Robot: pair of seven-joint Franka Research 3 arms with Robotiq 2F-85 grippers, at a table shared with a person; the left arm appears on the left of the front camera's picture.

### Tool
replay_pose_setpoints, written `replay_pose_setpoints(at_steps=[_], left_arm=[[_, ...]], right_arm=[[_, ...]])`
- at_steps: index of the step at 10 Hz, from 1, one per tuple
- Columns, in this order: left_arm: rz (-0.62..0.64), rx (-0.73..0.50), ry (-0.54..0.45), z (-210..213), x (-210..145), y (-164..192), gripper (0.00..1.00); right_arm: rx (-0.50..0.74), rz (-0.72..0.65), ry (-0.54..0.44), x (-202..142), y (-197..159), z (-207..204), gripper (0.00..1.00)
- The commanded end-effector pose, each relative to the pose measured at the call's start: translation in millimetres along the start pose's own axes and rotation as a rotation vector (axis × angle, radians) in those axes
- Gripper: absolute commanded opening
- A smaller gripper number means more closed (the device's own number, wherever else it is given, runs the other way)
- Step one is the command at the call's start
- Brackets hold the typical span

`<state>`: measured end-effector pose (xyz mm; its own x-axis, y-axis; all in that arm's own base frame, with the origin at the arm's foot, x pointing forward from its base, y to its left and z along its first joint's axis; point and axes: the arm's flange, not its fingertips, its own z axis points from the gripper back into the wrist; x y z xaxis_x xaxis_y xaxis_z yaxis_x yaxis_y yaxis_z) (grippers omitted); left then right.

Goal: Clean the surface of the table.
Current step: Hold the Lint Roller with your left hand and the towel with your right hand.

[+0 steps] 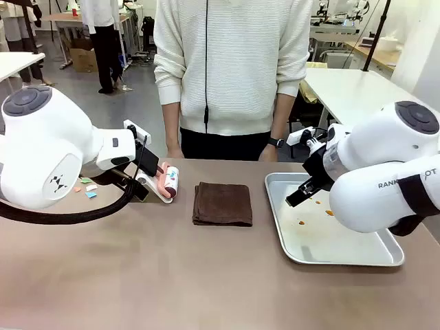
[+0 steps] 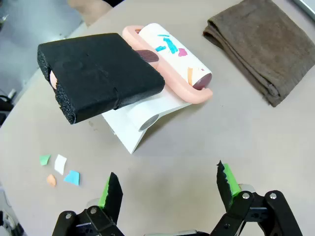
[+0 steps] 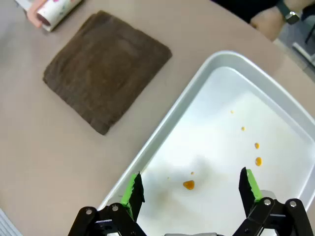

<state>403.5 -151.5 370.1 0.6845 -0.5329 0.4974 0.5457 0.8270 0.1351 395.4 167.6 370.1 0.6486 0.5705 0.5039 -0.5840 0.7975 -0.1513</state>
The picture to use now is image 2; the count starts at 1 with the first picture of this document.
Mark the orange paper scrap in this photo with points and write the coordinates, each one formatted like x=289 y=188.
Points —
x=51 y=181

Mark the blue paper scrap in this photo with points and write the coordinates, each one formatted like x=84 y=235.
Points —
x=72 y=178

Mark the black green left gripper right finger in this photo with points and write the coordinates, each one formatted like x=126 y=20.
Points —
x=227 y=189

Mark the brown towel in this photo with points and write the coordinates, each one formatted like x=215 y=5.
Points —
x=261 y=41

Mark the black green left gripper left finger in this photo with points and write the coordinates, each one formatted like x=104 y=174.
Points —
x=112 y=196

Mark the green paper scrap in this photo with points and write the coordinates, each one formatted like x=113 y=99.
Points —
x=44 y=159

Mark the white paper scrap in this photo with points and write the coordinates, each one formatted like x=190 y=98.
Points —
x=60 y=164

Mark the white folding stand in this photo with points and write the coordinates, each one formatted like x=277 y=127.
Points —
x=133 y=125

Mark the person's right hand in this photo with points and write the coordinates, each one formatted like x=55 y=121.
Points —
x=88 y=8

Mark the pink lint roller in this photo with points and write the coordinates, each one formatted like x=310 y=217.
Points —
x=98 y=73

